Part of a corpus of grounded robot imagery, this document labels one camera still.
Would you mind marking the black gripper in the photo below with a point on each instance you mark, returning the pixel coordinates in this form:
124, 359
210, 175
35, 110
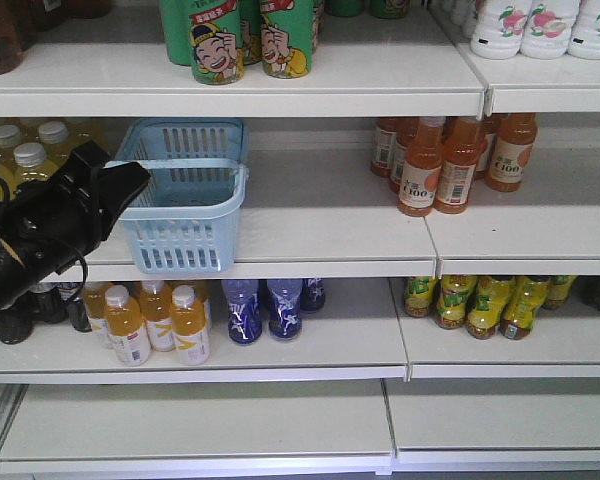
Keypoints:
53, 223

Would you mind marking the light blue plastic basket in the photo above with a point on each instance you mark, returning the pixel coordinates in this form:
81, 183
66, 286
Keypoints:
186, 219

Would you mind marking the pale yellow juice bottle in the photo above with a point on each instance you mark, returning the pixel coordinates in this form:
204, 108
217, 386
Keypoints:
32, 163
11, 137
57, 140

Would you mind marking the orange juice bottle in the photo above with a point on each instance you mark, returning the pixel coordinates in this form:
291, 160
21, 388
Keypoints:
190, 326
127, 330
95, 305
155, 302

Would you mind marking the dark tea bottle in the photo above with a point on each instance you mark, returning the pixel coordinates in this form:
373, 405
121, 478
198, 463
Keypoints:
47, 303
76, 310

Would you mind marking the blue sports drink bottle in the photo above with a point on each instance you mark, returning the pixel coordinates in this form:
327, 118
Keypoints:
244, 323
285, 322

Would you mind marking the green cartoon drink can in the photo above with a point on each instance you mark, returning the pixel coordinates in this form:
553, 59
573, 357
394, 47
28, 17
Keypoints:
215, 41
286, 29

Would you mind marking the white centre shelf unit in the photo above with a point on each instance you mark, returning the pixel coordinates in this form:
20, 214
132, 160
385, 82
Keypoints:
70, 410

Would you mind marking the white shelf unit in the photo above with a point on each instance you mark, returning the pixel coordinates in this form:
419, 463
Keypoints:
70, 410
503, 376

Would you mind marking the orange C100 drink bottle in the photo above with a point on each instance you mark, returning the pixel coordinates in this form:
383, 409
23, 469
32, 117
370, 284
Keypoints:
514, 144
384, 139
422, 168
461, 152

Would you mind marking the yellow lemon tea bottle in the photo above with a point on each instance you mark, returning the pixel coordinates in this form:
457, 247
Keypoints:
529, 295
491, 297
418, 295
451, 306

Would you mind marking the white peach drink bottle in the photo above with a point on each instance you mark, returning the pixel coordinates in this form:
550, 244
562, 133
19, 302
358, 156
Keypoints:
585, 36
548, 29
499, 28

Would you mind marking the white right shelf unit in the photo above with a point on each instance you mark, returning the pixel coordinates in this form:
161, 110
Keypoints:
503, 376

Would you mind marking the black cola plastic bottle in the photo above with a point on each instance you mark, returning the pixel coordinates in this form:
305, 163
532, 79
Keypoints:
598, 292

